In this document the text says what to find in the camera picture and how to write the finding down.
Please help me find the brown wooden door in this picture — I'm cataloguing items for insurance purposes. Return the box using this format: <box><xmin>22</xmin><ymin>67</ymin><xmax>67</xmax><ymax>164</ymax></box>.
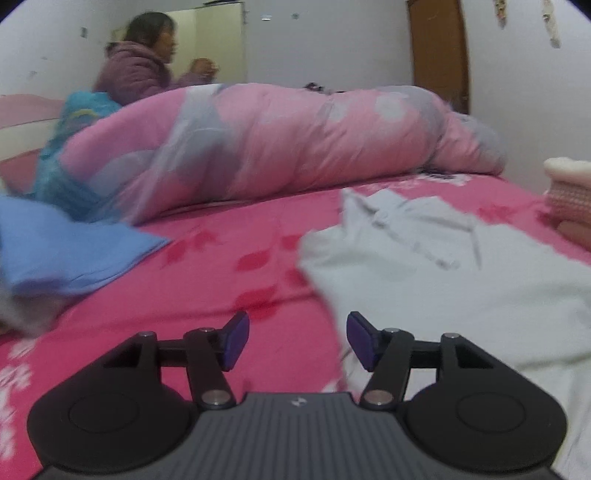
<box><xmin>407</xmin><ymin>0</ymin><xmax>470</xmax><ymax>114</ymax></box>

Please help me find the clutter behind duvet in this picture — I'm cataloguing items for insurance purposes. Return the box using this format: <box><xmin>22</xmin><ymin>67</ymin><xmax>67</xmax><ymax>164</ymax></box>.
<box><xmin>304</xmin><ymin>82</ymin><xmax>344</xmax><ymax>95</ymax></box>

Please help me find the beige folded garment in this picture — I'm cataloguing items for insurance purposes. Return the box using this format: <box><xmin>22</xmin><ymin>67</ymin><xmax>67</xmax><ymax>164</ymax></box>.
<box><xmin>557</xmin><ymin>221</ymin><xmax>591</xmax><ymax>251</ymax></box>

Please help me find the yellow green wardrobe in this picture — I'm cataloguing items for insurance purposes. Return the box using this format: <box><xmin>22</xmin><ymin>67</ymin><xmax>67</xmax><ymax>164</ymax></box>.
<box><xmin>167</xmin><ymin>2</ymin><xmax>247</xmax><ymax>83</ymax></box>

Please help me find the red pillow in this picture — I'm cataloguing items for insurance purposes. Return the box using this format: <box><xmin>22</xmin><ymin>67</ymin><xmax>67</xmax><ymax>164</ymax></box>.
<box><xmin>1</xmin><ymin>150</ymin><xmax>40</xmax><ymax>194</ymax></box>

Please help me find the blue cloth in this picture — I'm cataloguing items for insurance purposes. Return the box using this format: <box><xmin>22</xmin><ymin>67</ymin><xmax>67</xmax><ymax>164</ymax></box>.
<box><xmin>1</xmin><ymin>195</ymin><xmax>169</xmax><ymax>297</ymax></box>

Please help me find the teal blue blanket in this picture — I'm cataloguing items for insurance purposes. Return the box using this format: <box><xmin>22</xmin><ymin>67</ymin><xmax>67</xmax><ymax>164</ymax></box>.
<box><xmin>29</xmin><ymin>91</ymin><xmax>121</xmax><ymax>222</ymax></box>

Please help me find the pink floral bed blanket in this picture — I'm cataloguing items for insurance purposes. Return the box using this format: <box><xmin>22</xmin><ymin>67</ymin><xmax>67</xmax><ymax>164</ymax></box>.
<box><xmin>1</xmin><ymin>175</ymin><xmax>590</xmax><ymax>479</ymax></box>

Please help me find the pink white headboard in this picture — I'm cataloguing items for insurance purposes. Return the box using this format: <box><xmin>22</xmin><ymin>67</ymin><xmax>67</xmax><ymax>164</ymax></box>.
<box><xmin>0</xmin><ymin>94</ymin><xmax>64</xmax><ymax>161</ymax></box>

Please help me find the cream folded fleece garment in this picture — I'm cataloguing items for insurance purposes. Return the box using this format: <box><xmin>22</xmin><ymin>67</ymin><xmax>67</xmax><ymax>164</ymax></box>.
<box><xmin>543</xmin><ymin>157</ymin><xmax>591</xmax><ymax>188</ymax></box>

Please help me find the pink grey rolled duvet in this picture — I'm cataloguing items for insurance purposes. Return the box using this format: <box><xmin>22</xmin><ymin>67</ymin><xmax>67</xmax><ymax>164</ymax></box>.
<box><xmin>65</xmin><ymin>83</ymin><xmax>507</xmax><ymax>225</ymax></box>

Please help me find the person in purple jacket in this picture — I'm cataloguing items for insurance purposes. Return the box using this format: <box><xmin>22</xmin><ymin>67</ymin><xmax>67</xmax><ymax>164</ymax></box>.
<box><xmin>93</xmin><ymin>11</ymin><xmax>218</xmax><ymax>106</ymax></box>

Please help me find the pile of mixed clothes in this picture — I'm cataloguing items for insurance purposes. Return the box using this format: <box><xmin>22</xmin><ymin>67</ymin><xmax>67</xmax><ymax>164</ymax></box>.
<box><xmin>0</xmin><ymin>285</ymin><xmax>68</xmax><ymax>337</ymax></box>

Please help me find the white shirt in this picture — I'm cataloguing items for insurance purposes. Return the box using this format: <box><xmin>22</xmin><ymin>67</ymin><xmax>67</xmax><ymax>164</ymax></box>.
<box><xmin>298</xmin><ymin>189</ymin><xmax>590</xmax><ymax>479</ymax></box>

